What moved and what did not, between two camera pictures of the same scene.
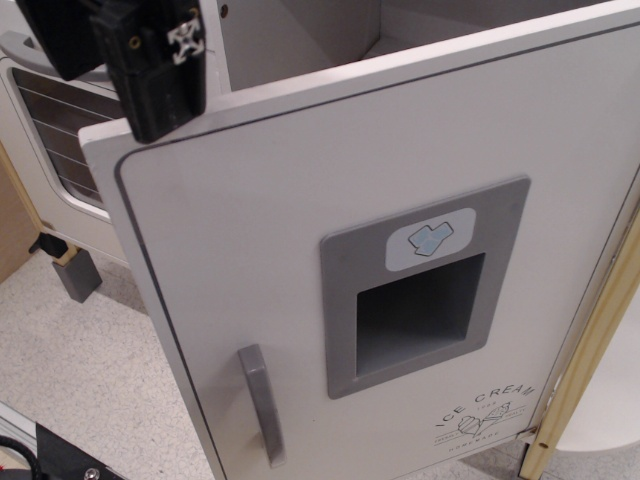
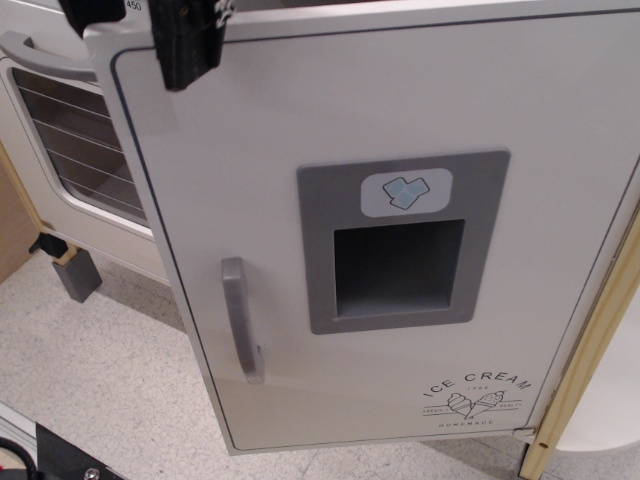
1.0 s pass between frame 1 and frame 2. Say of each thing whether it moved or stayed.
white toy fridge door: moved
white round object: stayed
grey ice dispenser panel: moved
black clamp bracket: stayed
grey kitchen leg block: stayed
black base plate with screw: stayed
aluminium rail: stayed
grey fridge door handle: moved
